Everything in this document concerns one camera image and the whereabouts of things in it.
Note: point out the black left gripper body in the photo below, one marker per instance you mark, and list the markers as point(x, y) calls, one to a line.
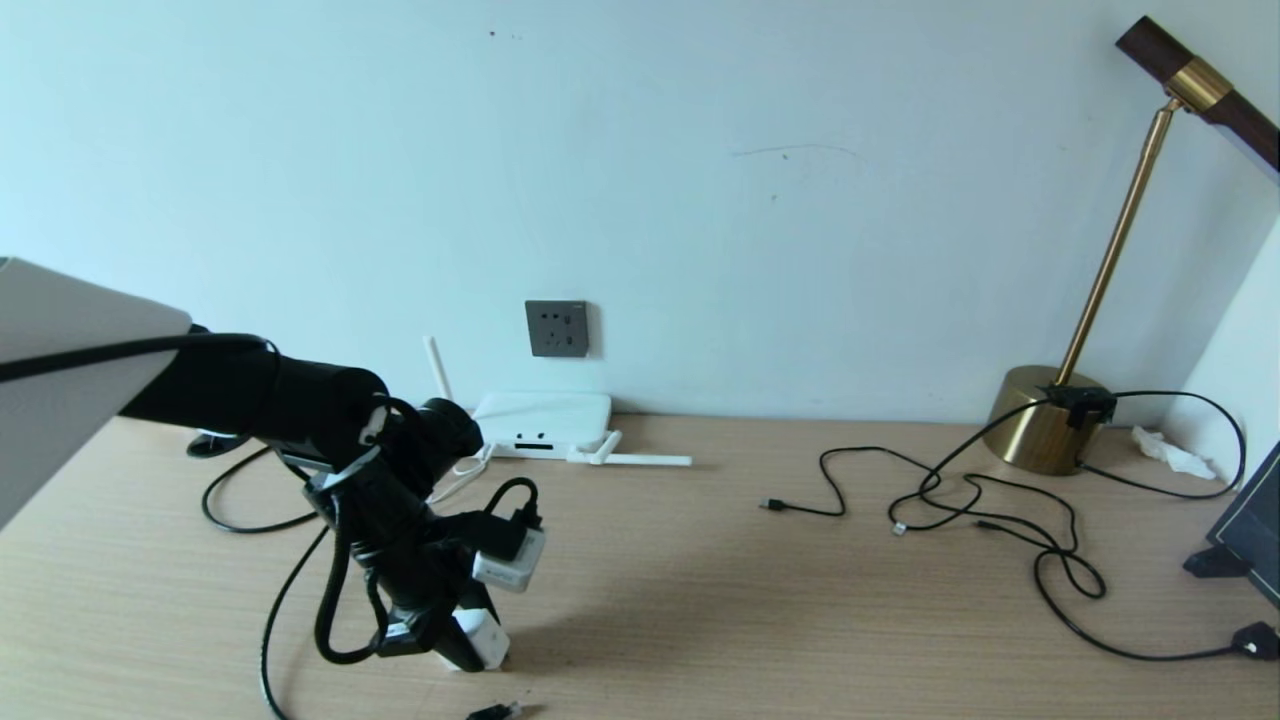
point(400, 540)

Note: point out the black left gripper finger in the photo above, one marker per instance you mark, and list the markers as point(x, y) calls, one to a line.
point(420, 638)
point(482, 603)

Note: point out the white power adapter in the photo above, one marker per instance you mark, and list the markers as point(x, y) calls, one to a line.
point(480, 640)

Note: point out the white router with antennas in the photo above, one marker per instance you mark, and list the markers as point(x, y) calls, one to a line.
point(560, 415)

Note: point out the black round desk grommet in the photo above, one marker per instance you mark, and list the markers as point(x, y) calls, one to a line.
point(215, 445)

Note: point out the brass desk lamp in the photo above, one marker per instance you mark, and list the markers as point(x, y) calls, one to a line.
point(1040, 432)

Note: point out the black adapter block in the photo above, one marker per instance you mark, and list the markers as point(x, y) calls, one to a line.
point(1082, 403)

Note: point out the crumpled white tissue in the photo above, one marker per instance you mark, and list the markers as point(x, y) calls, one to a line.
point(1172, 453)

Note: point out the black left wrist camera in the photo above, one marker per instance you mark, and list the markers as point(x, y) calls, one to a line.
point(510, 565)

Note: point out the grey wall power socket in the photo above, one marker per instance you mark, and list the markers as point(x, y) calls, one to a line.
point(558, 328)

